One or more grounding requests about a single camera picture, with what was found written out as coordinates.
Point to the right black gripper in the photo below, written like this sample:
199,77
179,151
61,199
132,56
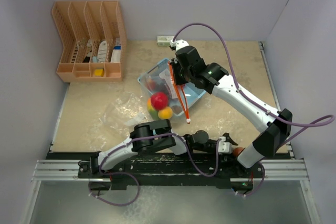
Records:
176,64

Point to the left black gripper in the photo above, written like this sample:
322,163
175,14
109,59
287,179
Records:
228,139

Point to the brown onion toy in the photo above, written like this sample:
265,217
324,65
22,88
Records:
237,151

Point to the clear zip top bag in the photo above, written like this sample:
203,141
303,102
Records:
162,74

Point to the red apple toy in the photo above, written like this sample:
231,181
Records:
159,100

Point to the yellow lemon toy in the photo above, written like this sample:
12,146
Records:
165,113

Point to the mango toy fruit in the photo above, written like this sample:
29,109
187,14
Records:
151,110

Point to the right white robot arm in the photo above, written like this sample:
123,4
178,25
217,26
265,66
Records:
267,120

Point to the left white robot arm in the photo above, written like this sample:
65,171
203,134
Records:
155,136

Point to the blue plastic basket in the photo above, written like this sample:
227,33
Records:
193,95

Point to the small green white box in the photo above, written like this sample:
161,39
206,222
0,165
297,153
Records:
164,40

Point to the white blue tube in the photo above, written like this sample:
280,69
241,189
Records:
116,52

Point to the white patterned pouch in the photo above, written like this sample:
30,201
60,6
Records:
102,53

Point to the yellow sponge block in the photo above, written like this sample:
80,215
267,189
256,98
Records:
99,72

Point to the orange desk organizer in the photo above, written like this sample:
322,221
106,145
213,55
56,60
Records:
94,40

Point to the black white card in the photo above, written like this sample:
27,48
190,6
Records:
88,52

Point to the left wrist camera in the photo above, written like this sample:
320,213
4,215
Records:
224,146

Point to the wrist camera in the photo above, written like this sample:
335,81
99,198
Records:
178,44
224,146

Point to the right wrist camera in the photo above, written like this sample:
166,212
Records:
178,44

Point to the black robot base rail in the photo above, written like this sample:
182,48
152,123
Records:
167,169

